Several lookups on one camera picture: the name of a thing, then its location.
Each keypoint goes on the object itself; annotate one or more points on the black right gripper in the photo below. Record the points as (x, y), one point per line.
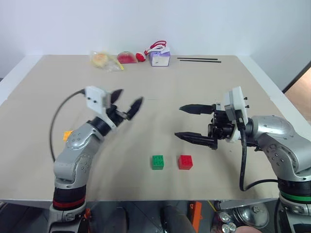
(221, 125)

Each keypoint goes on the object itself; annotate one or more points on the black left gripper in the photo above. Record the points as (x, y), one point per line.
(117, 116)

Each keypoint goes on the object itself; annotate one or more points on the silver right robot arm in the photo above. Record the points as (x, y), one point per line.
(274, 131)

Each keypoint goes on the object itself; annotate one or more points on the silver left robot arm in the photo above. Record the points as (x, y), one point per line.
(73, 150)

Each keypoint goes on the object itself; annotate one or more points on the beige table cover board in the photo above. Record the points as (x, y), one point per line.
(155, 97)

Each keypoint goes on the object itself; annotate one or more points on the red toy brick cube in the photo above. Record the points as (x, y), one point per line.
(185, 162)

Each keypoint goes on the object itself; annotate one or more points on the red fruit slice in wrap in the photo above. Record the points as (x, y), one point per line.
(126, 58)

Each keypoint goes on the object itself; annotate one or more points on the small red round object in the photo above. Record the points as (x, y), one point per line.
(140, 56)

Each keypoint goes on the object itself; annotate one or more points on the clear bag with bread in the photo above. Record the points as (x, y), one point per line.
(99, 60)

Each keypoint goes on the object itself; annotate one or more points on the purple and white box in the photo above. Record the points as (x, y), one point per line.
(159, 59)

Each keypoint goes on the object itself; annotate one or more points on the green toy brick cube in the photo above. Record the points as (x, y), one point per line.
(158, 162)

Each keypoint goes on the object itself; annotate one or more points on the thin black rod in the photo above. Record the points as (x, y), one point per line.
(196, 58)
(201, 61)

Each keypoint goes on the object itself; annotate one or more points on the orange sticker tag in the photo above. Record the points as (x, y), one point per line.
(66, 135)

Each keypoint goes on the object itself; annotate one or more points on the orange plastic part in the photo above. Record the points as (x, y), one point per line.
(196, 212)

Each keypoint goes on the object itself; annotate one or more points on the cluster of silver cans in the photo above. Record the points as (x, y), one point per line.
(224, 222)

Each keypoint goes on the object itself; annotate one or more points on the silver round dome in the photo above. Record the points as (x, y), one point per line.
(251, 214)

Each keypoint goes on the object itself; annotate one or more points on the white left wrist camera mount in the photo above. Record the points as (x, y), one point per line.
(96, 98)

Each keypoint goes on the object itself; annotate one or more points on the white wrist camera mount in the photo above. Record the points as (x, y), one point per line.
(96, 98)
(239, 102)

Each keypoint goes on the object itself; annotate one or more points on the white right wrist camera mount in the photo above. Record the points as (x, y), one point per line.
(239, 102)

